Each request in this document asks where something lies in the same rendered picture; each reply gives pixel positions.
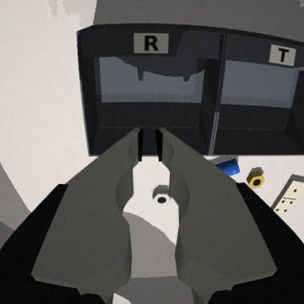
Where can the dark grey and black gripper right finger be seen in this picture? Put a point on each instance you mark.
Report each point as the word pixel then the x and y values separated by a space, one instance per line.
pixel 228 238

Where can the blue aa battery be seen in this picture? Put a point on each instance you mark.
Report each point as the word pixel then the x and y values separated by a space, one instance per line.
pixel 230 167

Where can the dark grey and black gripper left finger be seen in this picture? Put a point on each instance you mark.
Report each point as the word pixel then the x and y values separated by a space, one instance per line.
pixel 76 240

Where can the brass hex nut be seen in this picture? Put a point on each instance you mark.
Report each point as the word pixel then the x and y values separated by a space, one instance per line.
pixel 255 179

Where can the cream domino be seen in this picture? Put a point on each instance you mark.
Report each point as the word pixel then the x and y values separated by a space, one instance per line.
pixel 290 193

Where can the grey hex nut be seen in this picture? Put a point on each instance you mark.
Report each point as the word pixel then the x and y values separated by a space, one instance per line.
pixel 161 197

